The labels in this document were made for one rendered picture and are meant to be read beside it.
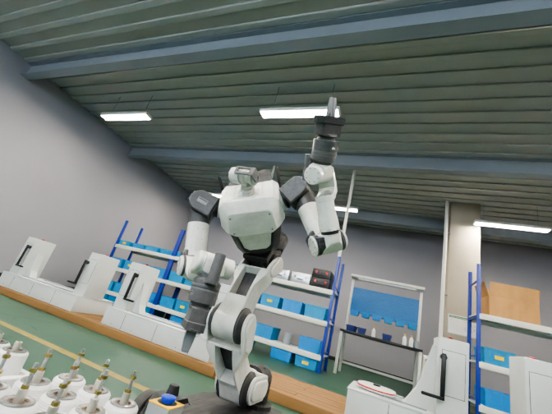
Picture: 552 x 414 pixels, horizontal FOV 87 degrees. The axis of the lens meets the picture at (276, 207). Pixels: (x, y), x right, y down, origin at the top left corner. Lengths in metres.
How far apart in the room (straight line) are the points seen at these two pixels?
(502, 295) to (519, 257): 4.37
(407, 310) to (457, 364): 3.98
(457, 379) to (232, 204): 2.18
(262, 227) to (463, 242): 6.40
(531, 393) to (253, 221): 2.32
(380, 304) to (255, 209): 5.70
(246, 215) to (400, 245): 8.49
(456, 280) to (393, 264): 2.62
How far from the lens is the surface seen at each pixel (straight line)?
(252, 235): 1.28
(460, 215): 7.59
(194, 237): 1.24
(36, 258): 5.60
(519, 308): 5.78
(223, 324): 1.28
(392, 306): 6.72
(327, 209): 1.04
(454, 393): 2.81
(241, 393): 1.51
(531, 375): 2.92
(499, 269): 9.77
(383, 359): 9.05
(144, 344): 3.44
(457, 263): 7.21
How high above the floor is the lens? 0.59
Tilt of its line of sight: 20 degrees up
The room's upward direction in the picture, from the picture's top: 15 degrees clockwise
